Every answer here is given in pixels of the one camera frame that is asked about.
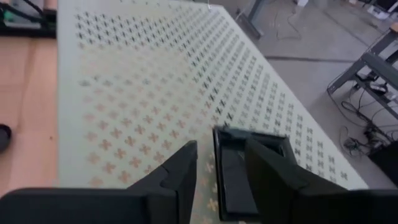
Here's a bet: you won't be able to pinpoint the dark floor cable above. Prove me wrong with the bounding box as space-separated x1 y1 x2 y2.
273 6 303 41

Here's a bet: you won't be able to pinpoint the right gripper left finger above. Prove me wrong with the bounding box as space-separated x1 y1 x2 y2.
0 139 198 224

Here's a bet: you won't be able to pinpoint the pale green perforated metal shelf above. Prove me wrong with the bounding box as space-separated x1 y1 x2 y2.
57 0 369 224

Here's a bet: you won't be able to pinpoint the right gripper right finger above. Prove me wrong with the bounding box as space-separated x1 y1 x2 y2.
244 138 398 224

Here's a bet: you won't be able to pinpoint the black mini teardrop plate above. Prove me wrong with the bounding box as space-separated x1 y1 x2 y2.
0 123 12 153

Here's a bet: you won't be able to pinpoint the black mini square plate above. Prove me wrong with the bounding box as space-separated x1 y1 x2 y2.
212 125 298 222

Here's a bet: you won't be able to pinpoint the grey metal desk frame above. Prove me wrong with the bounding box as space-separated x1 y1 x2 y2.
326 26 398 121

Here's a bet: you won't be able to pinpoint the grey metal desk foot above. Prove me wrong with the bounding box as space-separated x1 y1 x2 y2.
235 0 266 40

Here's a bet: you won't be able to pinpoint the tangled floor cables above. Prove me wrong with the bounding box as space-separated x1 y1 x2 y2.
326 90 398 156

